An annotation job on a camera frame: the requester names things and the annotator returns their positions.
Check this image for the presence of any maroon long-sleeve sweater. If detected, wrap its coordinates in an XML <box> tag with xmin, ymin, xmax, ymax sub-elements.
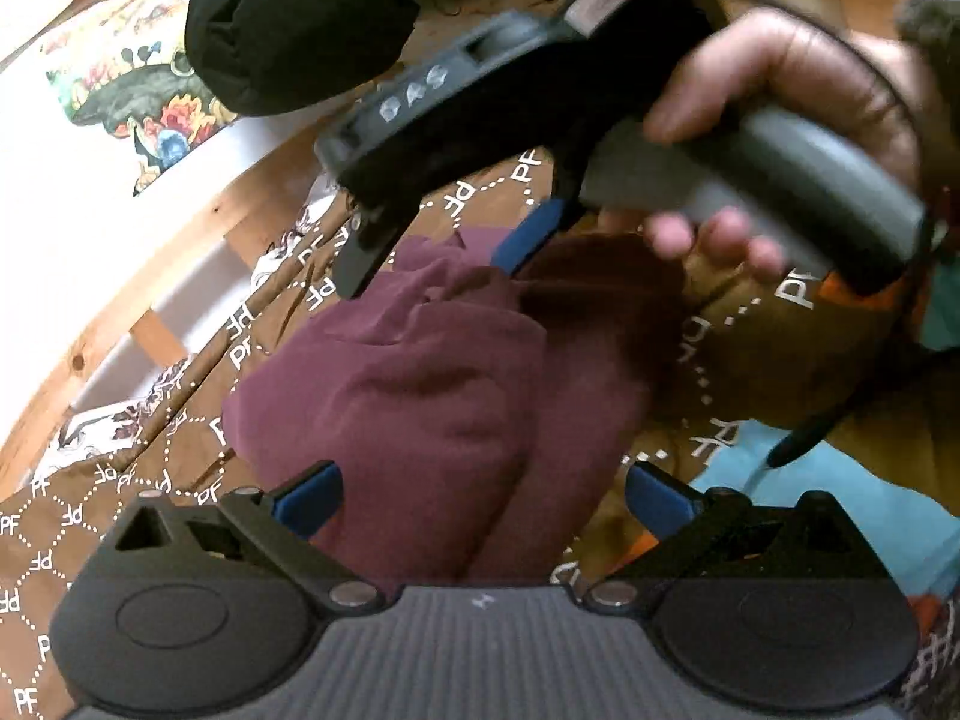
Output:
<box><xmin>221</xmin><ymin>229</ymin><xmax>685</xmax><ymax>587</ymax></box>

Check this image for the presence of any person's right hand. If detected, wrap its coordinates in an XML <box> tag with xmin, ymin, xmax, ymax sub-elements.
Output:
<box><xmin>598</xmin><ymin>7</ymin><xmax>944</xmax><ymax>285</ymax></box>

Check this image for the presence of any brown PF patterned duvet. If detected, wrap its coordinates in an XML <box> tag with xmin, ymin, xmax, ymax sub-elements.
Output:
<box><xmin>2</xmin><ymin>184</ymin><xmax>900</xmax><ymax>718</ymax></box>

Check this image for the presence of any black puffy jacket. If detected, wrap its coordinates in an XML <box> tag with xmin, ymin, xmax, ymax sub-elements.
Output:
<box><xmin>184</xmin><ymin>0</ymin><xmax>420</xmax><ymax>117</ymax></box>

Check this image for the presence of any colourful landscape poster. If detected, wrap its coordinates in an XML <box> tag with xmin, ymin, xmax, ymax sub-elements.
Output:
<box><xmin>41</xmin><ymin>0</ymin><xmax>236</xmax><ymax>195</ymax></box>

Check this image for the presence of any wooden bed frame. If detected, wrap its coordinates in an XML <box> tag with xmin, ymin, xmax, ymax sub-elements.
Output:
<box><xmin>0</xmin><ymin>0</ymin><xmax>960</xmax><ymax>496</ymax></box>

